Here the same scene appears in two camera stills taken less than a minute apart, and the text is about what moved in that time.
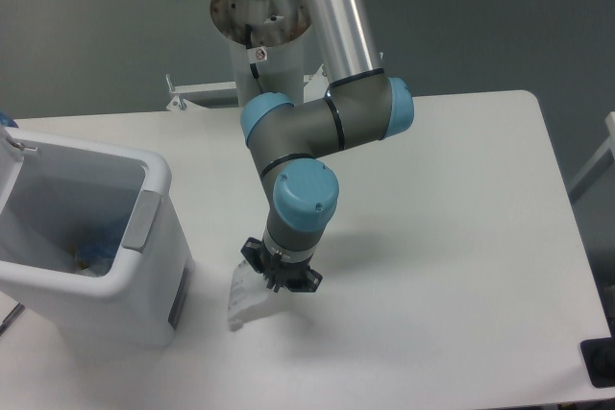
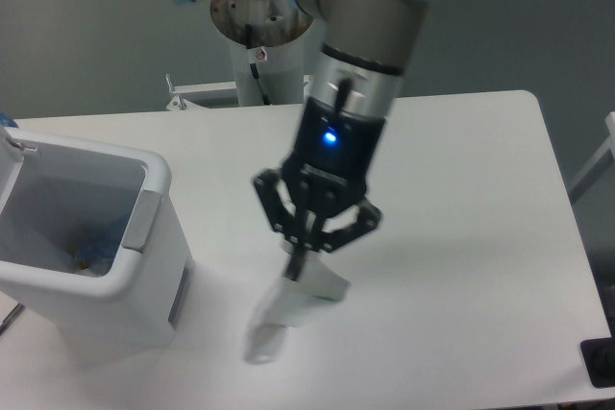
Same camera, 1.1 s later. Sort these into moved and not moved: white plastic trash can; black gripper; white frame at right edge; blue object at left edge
Moved: black gripper
Not moved: blue object at left edge; white frame at right edge; white plastic trash can
